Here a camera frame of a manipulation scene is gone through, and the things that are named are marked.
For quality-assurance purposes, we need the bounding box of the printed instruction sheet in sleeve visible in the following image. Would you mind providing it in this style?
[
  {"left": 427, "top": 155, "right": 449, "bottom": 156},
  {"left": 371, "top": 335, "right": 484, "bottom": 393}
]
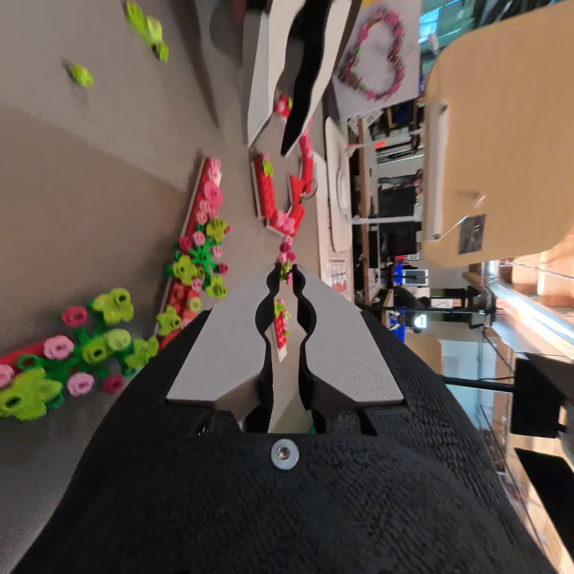
[{"left": 315, "top": 152, "right": 356, "bottom": 297}]

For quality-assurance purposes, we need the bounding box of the red lego arc with string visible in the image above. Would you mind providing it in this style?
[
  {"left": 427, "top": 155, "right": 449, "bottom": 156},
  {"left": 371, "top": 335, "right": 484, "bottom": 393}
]
[{"left": 273, "top": 91, "right": 318, "bottom": 211}]

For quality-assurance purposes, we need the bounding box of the lime double flower lego piece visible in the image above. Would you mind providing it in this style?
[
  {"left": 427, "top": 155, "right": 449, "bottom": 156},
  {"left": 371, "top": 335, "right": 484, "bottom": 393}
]
[{"left": 122, "top": 0, "right": 171, "bottom": 63}]

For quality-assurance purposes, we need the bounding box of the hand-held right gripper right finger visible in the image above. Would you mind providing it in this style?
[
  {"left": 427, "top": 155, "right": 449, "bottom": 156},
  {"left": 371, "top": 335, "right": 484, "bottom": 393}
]
[{"left": 291, "top": 264, "right": 405, "bottom": 432}]

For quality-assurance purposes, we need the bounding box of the small lime lego stud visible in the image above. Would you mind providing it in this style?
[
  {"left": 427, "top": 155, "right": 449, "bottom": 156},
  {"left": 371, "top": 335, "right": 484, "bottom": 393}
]
[{"left": 66, "top": 63, "right": 96, "bottom": 89}]

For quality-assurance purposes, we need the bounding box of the silver ventilation duct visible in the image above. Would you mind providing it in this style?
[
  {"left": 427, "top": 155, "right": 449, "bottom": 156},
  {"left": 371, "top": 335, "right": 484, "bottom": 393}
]
[{"left": 482, "top": 259, "right": 574, "bottom": 348}]

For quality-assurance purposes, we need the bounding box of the black pole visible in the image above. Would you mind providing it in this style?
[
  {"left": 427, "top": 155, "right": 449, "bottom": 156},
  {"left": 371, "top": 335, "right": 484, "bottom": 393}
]
[{"left": 442, "top": 376, "right": 515, "bottom": 394}]

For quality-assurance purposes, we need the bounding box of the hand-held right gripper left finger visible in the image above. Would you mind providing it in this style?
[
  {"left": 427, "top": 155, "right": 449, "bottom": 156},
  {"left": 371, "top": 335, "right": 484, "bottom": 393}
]
[{"left": 166, "top": 264, "right": 278, "bottom": 432}]

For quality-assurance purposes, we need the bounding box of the black hanging panel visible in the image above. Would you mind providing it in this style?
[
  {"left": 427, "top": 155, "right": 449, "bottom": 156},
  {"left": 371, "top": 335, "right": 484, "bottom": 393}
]
[
  {"left": 510, "top": 354, "right": 568, "bottom": 439},
  {"left": 515, "top": 448, "right": 574, "bottom": 541}
]

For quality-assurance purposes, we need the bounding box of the white rounded board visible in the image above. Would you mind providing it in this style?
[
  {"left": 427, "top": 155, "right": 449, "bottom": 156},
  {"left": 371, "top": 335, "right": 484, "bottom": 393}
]
[{"left": 324, "top": 116, "right": 356, "bottom": 253}]

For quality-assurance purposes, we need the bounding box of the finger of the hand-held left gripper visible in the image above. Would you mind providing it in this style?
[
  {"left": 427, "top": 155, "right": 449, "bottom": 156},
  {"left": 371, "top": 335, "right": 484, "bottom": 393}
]
[
  {"left": 242, "top": 0, "right": 311, "bottom": 149},
  {"left": 280, "top": 0, "right": 363, "bottom": 158}
]

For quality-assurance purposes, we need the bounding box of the yellow lego set box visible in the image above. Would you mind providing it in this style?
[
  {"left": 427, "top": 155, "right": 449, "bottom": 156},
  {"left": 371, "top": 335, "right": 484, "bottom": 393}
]
[{"left": 331, "top": 0, "right": 423, "bottom": 121}]

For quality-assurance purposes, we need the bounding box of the small red flowered lego segment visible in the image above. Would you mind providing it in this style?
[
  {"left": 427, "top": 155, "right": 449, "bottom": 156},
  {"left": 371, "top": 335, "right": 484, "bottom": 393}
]
[{"left": 273, "top": 299, "right": 292, "bottom": 362}]

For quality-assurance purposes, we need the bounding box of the bent flowered lego strip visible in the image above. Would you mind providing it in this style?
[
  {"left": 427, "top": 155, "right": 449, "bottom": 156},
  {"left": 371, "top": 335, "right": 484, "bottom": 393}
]
[{"left": 0, "top": 287, "right": 161, "bottom": 422}]

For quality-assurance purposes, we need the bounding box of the pink lego flower stem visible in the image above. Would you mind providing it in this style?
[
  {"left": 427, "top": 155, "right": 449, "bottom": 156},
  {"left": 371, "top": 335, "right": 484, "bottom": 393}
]
[{"left": 275, "top": 234, "right": 297, "bottom": 286}]

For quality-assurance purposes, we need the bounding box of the long flowered lego strip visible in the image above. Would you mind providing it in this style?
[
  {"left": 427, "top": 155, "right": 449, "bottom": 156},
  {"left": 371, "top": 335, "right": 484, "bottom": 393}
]
[{"left": 155, "top": 156, "right": 233, "bottom": 351}]

